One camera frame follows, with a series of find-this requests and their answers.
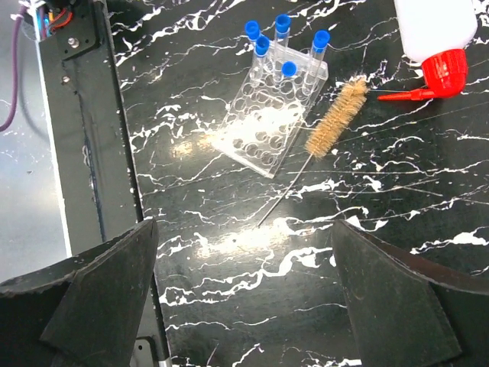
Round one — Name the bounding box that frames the brown bristle tube brush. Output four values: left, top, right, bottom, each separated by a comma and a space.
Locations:
257, 76, 369, 227

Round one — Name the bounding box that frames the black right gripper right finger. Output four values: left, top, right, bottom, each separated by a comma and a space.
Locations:
331, 221, 488, 366

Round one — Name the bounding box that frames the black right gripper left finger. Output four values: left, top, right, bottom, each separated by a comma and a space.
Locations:
1, 220, 158, 366

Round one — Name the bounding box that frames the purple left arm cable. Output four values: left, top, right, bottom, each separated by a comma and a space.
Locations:
0, 3, 30, 133

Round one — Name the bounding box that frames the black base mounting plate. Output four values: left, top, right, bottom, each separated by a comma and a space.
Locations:
36, 0, 173, 367

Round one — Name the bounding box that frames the clear acrylic tube rack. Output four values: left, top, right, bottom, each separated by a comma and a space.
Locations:
212, 43, 329, 178

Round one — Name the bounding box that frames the blue cap test tube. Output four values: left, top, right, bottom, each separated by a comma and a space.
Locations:
272, 14, 291, 83
244, 20, 261, 43
302, 30, 330, 96
281, 61, 297, 82
249, 35, 270, 87

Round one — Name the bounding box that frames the white wash bottle red cap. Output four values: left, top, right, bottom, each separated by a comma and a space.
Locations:
377, 0, 478, 101

